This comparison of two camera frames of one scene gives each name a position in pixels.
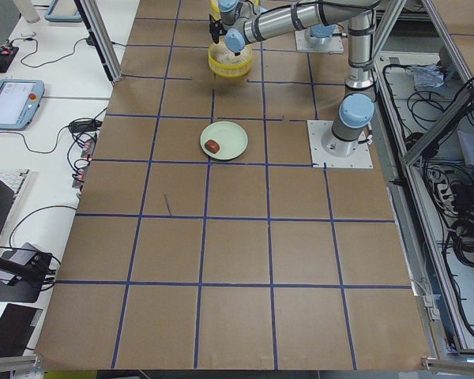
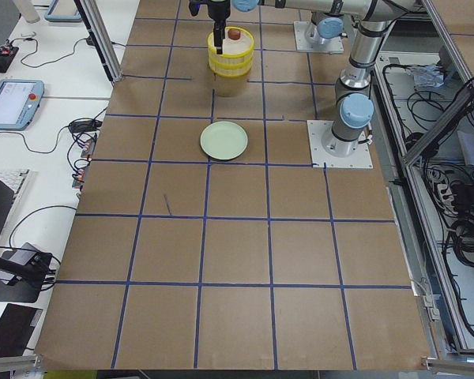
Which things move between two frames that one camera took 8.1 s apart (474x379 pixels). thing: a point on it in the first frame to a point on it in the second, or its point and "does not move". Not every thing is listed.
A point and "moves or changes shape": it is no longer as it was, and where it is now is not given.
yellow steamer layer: [227, 64] does not move
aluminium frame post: [100, 35] does not move
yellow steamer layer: [215, 4] moves or changes shape
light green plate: [231, 136] does not move
